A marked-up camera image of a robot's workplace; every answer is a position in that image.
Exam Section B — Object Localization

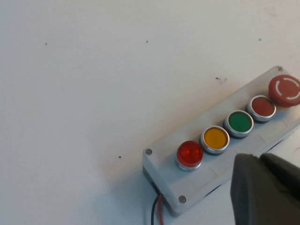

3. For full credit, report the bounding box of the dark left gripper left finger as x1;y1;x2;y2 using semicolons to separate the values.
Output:
230;153;300;225

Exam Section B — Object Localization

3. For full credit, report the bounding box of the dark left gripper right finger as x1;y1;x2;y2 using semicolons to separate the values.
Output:
260;153;300;211

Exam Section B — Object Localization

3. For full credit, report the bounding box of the grey and black button box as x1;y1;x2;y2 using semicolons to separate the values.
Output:
142;65;300;217

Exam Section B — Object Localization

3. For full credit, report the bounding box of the yellow push button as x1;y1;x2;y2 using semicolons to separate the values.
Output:
199;126;230;157

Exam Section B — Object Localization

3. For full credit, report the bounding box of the green push button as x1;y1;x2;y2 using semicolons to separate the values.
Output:
223;110;255;139

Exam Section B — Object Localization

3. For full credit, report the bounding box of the flat red push button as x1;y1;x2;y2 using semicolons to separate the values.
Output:
246;95;277;124

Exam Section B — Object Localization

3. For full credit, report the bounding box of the red emergency stop mushroom button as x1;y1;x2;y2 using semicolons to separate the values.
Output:
268;74;300;110

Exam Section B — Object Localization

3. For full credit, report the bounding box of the red indicator lamp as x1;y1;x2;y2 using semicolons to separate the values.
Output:
176;140;204;171

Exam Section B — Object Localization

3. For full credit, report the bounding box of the thin red wire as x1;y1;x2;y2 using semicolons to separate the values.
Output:
156;195;165;225

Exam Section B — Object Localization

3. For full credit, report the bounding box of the thin black wire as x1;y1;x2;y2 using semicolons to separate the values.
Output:
150;194;162;225

